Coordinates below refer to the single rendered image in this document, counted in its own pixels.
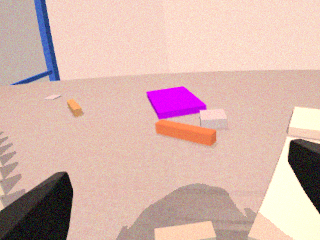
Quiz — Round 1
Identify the magenta flat rectangular block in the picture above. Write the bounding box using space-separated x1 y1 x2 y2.
147 87 205 119

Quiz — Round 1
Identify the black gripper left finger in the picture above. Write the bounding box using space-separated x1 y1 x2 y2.
0 172 73 240

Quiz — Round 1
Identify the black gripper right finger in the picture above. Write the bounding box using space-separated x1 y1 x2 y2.
288 139 320 215

